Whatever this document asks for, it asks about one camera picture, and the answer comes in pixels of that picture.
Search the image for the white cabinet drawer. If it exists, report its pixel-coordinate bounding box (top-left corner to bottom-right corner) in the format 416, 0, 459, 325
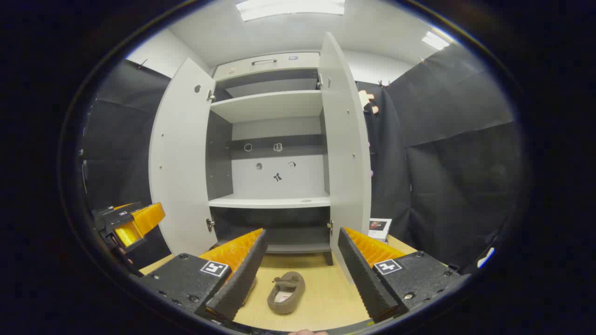
214, 52, 321, 80

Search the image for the white shoe cabinet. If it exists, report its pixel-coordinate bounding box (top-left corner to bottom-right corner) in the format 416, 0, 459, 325
148, 32, 373, 284

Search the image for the ceiling light panel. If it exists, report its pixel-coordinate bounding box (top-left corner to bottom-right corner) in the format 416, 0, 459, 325
421, 29, 454, 51
235, 0, 346, 22

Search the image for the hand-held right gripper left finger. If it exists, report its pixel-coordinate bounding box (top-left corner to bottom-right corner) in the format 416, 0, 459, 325
139, 228, 269, 322

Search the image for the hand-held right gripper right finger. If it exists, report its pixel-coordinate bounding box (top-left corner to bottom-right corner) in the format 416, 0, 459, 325
337, 227, 461, 324

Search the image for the black backdrop cloth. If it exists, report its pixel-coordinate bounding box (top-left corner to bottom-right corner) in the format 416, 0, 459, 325
80, 60, 172, 270
356, 42, 522, 275

